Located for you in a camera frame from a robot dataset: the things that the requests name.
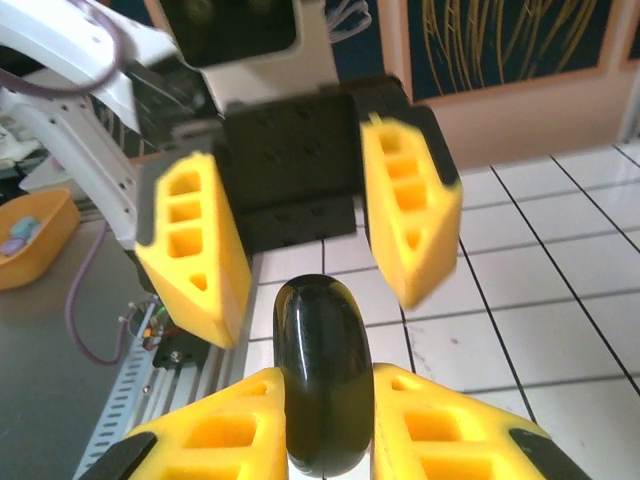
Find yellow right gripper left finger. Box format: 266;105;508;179
84;367;290;480

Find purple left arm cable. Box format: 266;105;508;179
0;0;132;367

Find small teal object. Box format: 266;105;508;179
9;215;42;242

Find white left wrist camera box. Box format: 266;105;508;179
159;0;342;110

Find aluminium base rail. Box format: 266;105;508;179
142;244;261;480

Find black earbud charging case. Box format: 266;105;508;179
272;273;372;476

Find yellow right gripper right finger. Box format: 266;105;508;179
370;363;599;480

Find orange plastic bin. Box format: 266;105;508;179
0;188;82;292

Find left arm power connector wires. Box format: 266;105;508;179
119;297;174;352

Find grey slotted cable duct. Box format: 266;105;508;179
74;319;169;480

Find small lilac object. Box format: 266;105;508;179
0;236;32;258

